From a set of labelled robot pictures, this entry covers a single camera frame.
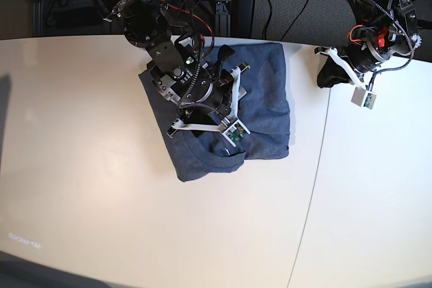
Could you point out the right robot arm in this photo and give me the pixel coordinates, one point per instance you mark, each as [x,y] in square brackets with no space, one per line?
[168,31]

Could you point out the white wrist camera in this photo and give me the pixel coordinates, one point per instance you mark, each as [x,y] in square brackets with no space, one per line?
[363,98]
[235,132]

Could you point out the aluminium table leg profile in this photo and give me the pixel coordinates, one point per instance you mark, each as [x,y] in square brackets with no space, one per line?
[222,18]

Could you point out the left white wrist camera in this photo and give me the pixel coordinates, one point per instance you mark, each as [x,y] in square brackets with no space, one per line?
[363,98]

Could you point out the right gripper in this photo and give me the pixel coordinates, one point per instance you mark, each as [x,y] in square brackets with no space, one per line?
[204,97]

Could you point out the black power adapter brick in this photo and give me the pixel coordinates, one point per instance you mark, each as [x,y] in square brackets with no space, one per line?
[242,18]

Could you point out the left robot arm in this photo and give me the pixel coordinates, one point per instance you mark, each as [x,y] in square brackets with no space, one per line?
[383,28]

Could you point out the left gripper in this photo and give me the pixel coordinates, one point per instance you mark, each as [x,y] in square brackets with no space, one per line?
[355,58]

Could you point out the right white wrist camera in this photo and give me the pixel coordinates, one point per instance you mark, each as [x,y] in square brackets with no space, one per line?
[235,132]

